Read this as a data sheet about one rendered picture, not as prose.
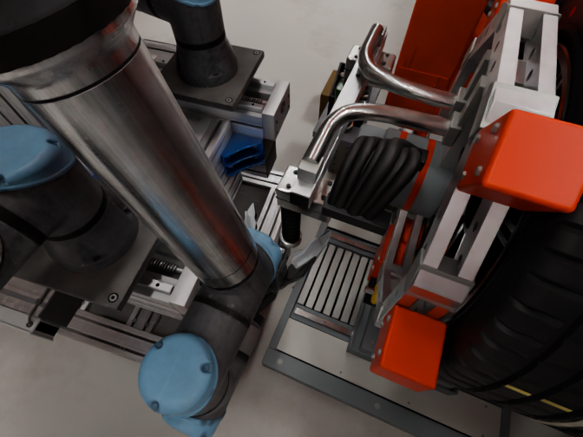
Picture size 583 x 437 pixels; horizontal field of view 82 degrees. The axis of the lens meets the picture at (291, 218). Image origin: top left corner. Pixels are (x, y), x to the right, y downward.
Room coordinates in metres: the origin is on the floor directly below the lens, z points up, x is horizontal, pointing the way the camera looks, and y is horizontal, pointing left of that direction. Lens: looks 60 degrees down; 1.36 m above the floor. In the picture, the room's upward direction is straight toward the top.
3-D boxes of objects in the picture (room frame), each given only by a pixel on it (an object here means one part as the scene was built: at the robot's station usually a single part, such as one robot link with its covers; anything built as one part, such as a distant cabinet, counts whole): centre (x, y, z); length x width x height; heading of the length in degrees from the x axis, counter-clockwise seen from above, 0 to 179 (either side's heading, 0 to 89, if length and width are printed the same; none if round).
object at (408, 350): (0.08, -0.16, 0.85); 0.09 x 0.08 x 0.07; 157
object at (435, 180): (0.40, -0.22, 0.85); 0.21 x 0.14 x 0.14; 67
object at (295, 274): (0.21, 0.00, 0.83); 0.09 x 0.05 x 0.02; 121
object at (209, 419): (0.03, 0.12, 0.85); 0.11 x 0.08 x 0.09; 157
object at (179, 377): (0.05, 0.11, 0.95); 0.11 x 0.08 x 0.11; 157
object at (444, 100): (0.51, -0.21, 1.03); 0.19 x 0.18 x 0.11; 67
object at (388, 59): (0.61, -0.16, 0.93); 0.09 x 0.05 x 0.05; 67
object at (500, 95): (0.37, -0.28, 0.85); 0.54 x 0.07 x 0.54; 157
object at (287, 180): (0.30, -0.03, 0.93); 0.09 x 0.05 x 0.05; 67
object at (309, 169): (0.33, -0.13, 1.03); 0.19 x 0.18 x 0.11; 67
